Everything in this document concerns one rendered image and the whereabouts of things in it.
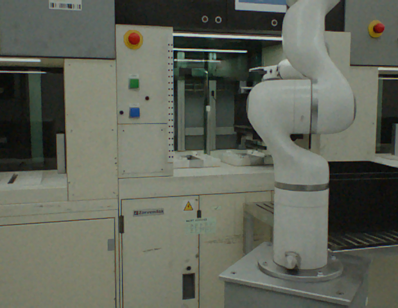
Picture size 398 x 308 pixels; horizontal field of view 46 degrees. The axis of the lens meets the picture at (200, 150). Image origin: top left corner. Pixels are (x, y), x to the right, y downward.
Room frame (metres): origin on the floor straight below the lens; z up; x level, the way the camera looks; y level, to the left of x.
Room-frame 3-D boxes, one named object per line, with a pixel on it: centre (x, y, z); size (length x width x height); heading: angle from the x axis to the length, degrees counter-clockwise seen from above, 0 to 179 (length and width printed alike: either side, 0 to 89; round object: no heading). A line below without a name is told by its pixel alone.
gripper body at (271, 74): (1.77, -0.30, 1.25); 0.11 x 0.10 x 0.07; 16
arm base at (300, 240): (1.04, -0.23, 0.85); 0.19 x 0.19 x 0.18
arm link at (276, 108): (1.04, -0.20, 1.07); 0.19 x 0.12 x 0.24; 79
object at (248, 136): (1.87, -0.27, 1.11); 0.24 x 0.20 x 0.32; 106
